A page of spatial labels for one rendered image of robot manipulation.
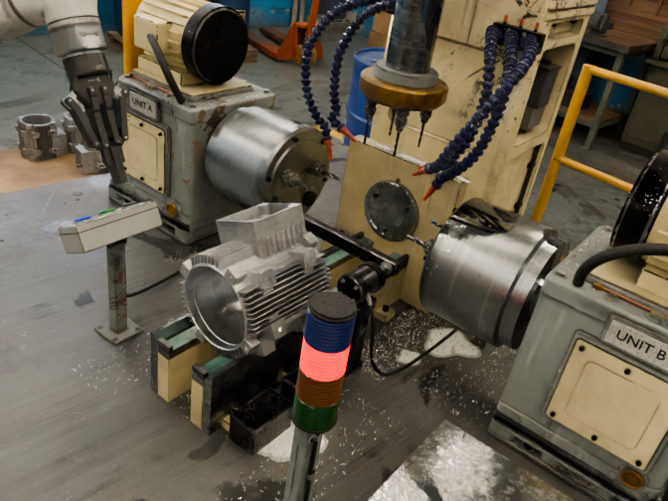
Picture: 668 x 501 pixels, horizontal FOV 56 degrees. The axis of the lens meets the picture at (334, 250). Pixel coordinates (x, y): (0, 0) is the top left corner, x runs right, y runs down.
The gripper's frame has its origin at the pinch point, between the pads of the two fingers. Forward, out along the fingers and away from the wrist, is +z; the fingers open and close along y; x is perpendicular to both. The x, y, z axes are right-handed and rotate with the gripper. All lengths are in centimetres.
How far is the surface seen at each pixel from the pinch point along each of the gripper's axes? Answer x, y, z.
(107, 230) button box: -4.1, -7.5, 10.6
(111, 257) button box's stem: 0.6, -5.9, 16.5
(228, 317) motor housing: -18.9, 2.2, 30.7
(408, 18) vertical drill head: -43, 41, -15
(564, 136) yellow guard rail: 16, 264, 42
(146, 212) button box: -4.0, 1.1, 9.7
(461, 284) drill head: -52, 30, 33
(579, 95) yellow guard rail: 6, 264, 22
